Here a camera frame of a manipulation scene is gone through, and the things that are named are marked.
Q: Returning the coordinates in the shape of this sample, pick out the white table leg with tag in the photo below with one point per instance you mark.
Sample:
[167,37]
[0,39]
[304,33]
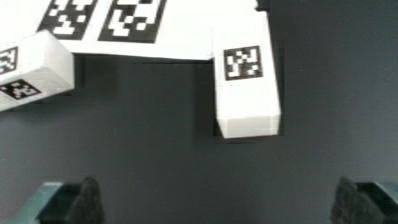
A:
[36,70]
[246,82]

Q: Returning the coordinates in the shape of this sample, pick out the white sheet with tags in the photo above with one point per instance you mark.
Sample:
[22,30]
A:
[150,28]

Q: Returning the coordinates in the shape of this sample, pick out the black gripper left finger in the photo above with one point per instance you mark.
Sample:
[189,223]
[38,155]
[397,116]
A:
[64,204]

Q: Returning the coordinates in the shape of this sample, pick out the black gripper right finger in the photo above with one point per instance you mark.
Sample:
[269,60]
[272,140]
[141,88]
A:
[365,202]

